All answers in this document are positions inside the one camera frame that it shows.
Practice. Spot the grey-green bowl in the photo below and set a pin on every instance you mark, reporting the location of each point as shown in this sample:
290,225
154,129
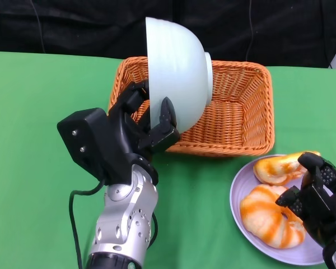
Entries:
176,73

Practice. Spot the black backdrop cloth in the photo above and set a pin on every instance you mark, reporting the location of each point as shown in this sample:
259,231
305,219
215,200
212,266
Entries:
72,25

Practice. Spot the lavender plate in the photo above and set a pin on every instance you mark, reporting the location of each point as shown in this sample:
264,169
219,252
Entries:
238,196

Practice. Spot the orange wicker basket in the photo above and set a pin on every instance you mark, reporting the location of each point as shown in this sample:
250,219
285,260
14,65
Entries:
229,120

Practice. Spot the round pumpkin-shaped bread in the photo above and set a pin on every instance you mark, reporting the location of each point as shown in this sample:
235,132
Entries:
263,215

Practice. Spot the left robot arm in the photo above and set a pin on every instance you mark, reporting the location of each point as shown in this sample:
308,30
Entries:
126,218

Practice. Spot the green tablecloth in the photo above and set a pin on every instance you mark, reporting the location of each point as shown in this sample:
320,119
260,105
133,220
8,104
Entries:
44,112

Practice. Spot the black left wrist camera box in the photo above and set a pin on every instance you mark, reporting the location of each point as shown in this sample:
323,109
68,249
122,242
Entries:
84,140

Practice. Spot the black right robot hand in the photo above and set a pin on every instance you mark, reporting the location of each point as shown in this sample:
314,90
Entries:
324,210

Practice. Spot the elongated ribbed bread loaf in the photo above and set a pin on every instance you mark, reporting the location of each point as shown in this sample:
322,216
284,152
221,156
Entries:
274,168

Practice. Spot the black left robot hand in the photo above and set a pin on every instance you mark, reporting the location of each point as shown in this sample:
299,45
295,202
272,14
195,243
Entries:
120,140

